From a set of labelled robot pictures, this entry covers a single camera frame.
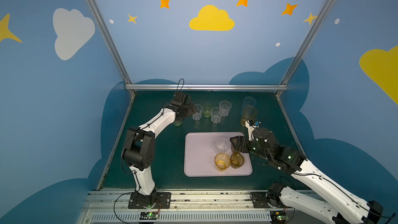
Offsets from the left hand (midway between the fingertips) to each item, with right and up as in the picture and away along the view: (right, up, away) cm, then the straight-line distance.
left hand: (193, 110), depth 94 cm
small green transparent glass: (+9, +1, +13) cm, 16 cm away
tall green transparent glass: (-5, -4, -25) cm, 26 cm away
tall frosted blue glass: (+37, +6, +7) cm, 38 cm away
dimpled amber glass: (+25, -28, -8) cm, 39 cm away
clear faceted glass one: (+2, -4, +13) cm, 14 cm away
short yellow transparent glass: (+17, -29, -8) cm, 34 cm away
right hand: (+23, -13, -20) cm, 33 cm away
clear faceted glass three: (+17, -21, -3) cm, 27 cm away
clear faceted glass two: (+15, -2, +12) cm, 20 cm away
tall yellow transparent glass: (+36, -2, +6) cm, 37 cm away
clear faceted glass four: (+22, +3, +14) cm, 26 cm away
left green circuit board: (-20, -49, -23) cm, 58 cm away
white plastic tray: (+4, -26, -1) cm, 26 cm away
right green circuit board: (+41, -49, -23) cm, 68 cm away
